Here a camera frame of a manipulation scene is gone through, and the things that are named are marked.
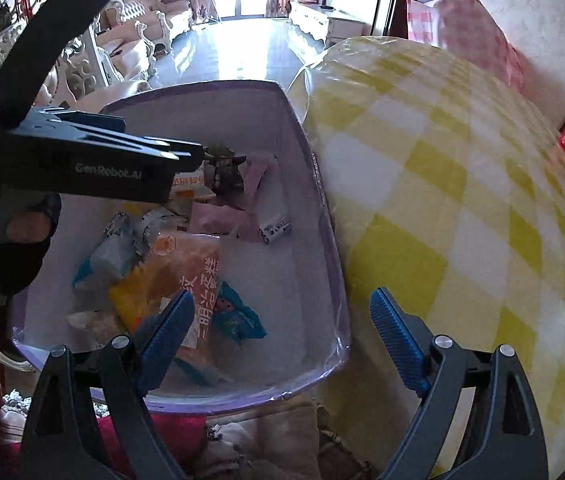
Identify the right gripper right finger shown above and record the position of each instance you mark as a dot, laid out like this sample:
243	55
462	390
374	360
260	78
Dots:
503	438

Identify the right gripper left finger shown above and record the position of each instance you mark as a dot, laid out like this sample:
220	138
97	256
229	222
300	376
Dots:
61	437

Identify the orange bread package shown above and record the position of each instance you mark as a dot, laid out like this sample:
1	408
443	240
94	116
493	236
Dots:
177	261

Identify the pink snack packet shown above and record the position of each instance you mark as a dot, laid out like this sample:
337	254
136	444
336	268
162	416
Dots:
223	221

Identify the dark green packet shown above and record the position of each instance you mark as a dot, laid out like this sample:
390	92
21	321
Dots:
221	169

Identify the gloved left hand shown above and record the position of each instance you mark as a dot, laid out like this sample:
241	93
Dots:
28	221

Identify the beige sofa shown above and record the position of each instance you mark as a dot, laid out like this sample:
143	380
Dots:
155	23

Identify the blue snack packet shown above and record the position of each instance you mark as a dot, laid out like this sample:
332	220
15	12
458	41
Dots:
234	318

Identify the purple storage box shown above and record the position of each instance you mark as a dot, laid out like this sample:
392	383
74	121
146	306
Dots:
294	283

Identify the yellow checkered tablecloth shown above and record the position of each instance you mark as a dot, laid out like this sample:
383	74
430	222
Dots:
446	187

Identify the white TV cabinet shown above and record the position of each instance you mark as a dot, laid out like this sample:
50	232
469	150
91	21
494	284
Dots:
328	26

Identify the pink checkered covered chair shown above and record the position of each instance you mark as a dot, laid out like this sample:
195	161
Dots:
466	29

